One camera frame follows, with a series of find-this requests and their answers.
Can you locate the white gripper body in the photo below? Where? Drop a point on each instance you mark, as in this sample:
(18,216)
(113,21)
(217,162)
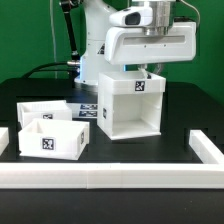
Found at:
(129,46)

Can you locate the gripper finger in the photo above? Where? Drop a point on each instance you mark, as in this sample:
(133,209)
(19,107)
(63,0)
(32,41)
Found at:
(143,70)

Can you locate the white drawer cabinet frame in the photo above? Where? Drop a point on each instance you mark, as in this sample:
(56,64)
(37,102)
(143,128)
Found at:
(129,105)

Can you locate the white front drawer box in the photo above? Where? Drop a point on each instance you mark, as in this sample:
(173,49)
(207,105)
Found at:
(56,139)

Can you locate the white drawer box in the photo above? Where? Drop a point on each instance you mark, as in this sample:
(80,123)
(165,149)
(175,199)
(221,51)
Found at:
(57,110)
(56,139)

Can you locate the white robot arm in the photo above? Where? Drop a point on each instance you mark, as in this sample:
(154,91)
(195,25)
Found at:
(146,32)

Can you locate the white rear drawer box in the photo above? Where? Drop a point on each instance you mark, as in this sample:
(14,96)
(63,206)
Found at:
(57,110)

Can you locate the marker sheet on table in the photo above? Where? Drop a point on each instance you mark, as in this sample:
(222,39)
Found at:
(83,110)

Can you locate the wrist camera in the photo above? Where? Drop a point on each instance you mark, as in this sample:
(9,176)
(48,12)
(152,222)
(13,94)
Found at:
(132,17)

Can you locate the white right fence rail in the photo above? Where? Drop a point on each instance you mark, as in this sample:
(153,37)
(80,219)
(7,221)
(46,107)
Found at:
(205,149)

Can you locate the white fence rail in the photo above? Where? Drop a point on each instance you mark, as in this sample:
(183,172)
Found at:
(4,138)
(94,176)
(205,149)

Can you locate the white front fence rail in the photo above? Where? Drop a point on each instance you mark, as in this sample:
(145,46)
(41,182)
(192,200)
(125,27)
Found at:
(94,176)

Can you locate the white left fence rail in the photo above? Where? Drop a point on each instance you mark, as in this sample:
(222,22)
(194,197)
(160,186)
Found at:
(4,138)

